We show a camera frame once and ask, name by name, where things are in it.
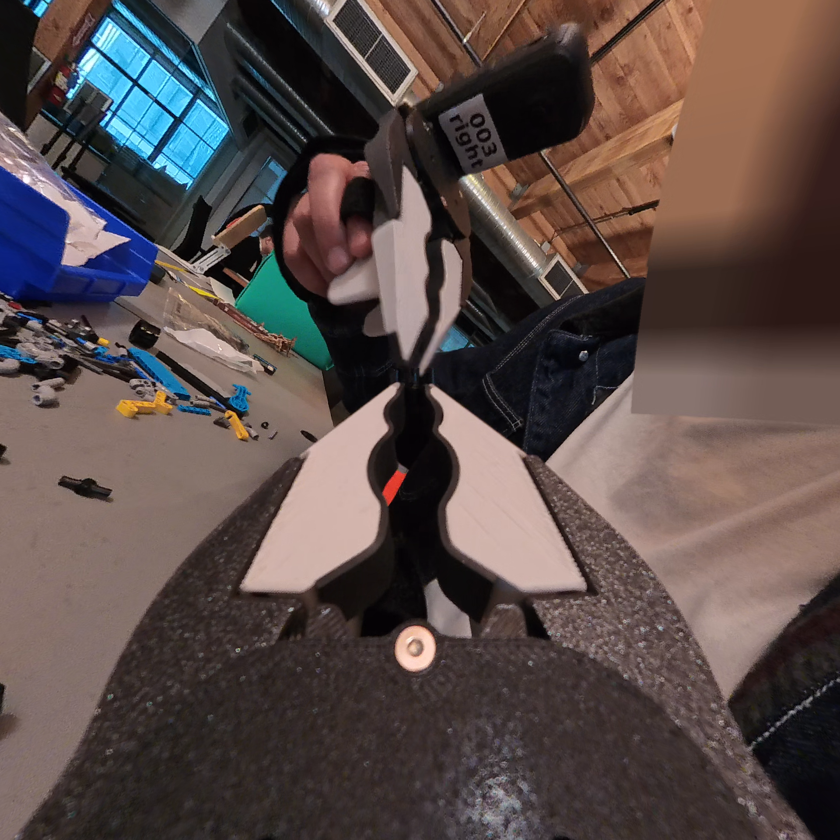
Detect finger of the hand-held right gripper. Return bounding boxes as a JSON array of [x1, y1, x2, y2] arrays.
[[415, 236, 475, 376], [363, 171, 439, 365]]

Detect blue storage bin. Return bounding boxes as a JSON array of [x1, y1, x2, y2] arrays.
[[0, 164, 158, 304]]

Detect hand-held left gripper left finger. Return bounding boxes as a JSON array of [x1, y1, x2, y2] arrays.
[[239, 382, 409, 619]]

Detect large window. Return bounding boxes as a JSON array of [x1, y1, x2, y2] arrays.
[[39, 13, 231, 191]]

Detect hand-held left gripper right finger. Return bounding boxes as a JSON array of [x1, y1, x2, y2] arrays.
[[423, 384, 587, 621]]

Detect pile of loose toy bricks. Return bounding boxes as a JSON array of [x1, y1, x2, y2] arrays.
[[0, 295, 253, 442]]

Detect metal air duct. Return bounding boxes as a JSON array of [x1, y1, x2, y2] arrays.
[[459, 174, 588, 299]]

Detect clear plastic bag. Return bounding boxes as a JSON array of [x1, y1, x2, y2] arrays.
[[0, 115, 70, 198], [161, 287, 265, 376]]

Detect white plastic bag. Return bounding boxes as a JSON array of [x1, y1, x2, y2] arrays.
[[62, 197, 132, 266]]

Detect green bin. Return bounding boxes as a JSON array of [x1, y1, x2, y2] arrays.
[[235, 252, 336, 370]]

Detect brown lattice model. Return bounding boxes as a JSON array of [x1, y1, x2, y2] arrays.
[[213, 298, 298, 358]]

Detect person's right hand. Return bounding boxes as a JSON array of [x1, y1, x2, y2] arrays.
[[283, 157, 376, 296]]

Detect person's white shirt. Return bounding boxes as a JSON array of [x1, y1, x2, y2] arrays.
[[545, 377, 840, 700]]

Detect white air vent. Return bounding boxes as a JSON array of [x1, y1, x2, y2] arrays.
[[325, 0, 419, 106]]

